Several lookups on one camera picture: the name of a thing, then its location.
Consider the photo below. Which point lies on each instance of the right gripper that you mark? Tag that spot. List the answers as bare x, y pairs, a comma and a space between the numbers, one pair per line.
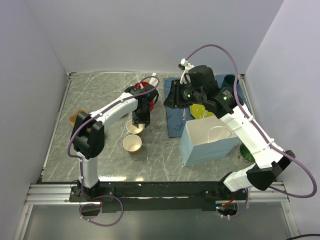
173, 99

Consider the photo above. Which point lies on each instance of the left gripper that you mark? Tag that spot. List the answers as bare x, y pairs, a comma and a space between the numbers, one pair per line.
146, 120

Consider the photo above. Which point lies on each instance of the brown paper cup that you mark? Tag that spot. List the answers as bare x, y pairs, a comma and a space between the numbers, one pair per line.
135, 130
132, 144

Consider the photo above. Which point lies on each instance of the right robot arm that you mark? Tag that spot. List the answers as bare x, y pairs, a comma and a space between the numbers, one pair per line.
226, 105

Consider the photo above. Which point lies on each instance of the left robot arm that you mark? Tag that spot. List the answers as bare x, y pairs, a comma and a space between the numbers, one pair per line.
88, 135

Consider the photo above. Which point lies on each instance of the silver fork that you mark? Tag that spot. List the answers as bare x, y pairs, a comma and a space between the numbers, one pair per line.
184, 114

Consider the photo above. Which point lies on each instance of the white wrapped straws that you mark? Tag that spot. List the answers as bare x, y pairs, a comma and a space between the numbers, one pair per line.
152, 80

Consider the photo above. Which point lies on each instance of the yellow dotted plate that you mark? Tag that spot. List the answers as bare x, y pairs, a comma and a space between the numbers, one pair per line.
198, 111

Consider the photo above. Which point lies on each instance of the red straw holder cup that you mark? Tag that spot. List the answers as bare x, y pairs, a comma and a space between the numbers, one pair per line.
151, 105

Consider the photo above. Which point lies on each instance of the light blue paper bag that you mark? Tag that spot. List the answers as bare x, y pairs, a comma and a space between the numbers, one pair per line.
206, 139

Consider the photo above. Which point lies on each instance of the dark green mug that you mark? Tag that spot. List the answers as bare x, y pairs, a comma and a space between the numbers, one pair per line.
228, 81

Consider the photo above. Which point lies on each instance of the cardboard cup carrier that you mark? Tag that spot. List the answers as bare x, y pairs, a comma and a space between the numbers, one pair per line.
72, 118

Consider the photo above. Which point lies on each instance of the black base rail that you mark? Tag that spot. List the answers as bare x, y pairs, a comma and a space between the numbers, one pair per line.
151, 195

